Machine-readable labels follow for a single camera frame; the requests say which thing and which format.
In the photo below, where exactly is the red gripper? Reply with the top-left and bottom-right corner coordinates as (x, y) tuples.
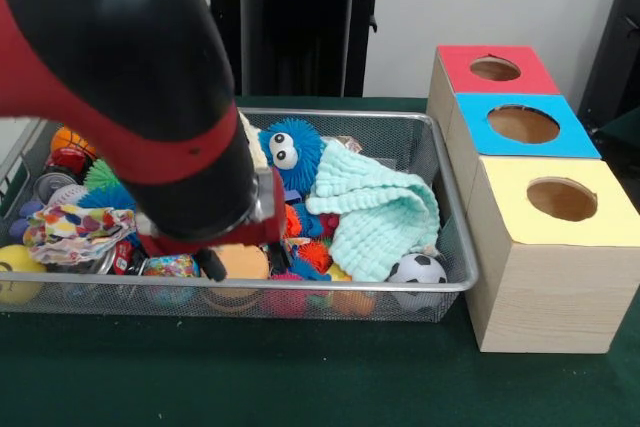
(136, 166), (294, 282)

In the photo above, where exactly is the globe print ball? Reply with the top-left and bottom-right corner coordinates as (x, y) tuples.
(142, 254), (201, 279)

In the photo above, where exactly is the cream knitted cloth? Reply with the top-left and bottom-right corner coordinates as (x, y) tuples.
(238, 111), (270, 169)

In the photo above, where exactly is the mint green knitted cloth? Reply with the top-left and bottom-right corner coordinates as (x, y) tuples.
(304, 140), (442, 284)

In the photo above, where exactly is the colourful patterned cloth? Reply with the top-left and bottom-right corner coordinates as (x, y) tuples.
(23, 204), (139, 267)

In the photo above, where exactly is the wooden box with three holes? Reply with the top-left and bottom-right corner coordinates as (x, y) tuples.
(426, 44), (640, 354)

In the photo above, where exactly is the orange foam disc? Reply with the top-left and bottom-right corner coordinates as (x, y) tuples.
(217, 244), (271, 281)

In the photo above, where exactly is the dark green table cloth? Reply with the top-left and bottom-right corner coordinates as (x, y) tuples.
(594, 106), (640, 173)
(0, 93), (640, 427)

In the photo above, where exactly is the blue spiky toy with eyes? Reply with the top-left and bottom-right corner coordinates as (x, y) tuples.
(257, 117), (325, 193)

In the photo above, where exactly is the black and white soccer ball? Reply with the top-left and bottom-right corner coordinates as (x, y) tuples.
(388, 252), (449, 311)

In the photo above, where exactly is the small orange basketball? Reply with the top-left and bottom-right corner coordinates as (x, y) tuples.
(50, 125), (97, 158)

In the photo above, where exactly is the yellow printed ball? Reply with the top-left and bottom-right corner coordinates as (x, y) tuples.
(0, 245), (49, 304)

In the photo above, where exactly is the black upright panel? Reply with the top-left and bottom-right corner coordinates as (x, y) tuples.
(577, 0), (640, 136)

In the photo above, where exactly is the silver wire mesh bin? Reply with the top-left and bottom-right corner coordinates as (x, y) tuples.
(0, 101), (480, 324)

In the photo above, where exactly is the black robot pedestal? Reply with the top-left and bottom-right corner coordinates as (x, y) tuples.
(192, 0), (404, 98)

